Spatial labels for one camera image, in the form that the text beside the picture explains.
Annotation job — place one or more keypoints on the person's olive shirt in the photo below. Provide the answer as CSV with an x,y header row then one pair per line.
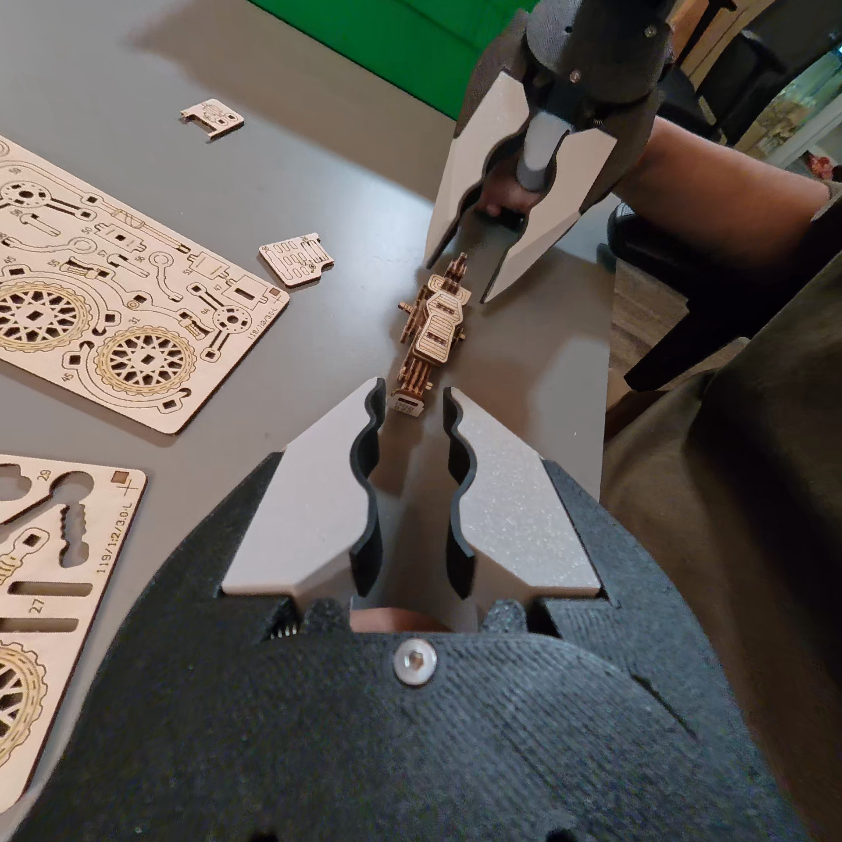
x,y
756,493

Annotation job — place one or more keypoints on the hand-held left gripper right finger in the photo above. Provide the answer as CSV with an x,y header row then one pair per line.
x,y
526,526

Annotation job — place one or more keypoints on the small notched wooden puzzle piece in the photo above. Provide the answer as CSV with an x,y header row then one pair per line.
x,y
214,118

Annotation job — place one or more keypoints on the black office chair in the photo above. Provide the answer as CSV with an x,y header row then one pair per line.
x,y
691,342

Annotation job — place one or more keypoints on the wooden puzzle sheet with wheels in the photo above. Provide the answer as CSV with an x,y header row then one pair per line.
x,y
131,276

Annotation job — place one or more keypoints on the wooden puzzle sheet with cutouts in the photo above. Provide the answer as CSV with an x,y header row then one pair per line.
x,y
52,592

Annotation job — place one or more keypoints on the grey desk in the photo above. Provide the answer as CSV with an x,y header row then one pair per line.
x,y
368,184

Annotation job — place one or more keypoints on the green plastic bin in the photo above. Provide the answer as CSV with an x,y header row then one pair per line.
x,y
408,46

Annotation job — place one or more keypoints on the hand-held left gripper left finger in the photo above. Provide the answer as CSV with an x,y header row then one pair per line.
x,y
309,513

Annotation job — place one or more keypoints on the small wooden model assembly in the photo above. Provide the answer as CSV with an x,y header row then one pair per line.
x,y
439,322

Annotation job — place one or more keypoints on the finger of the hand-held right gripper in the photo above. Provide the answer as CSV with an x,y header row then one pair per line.
x,y
470,151
566,191

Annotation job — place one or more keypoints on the person's right hand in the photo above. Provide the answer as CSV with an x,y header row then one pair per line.
x,y
503,191

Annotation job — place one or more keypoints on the small slotted wooden puzzle piece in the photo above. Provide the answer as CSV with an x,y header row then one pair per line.
x,y
296,260

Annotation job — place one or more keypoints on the person's right forearm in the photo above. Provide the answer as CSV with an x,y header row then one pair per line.
x,y
710,184

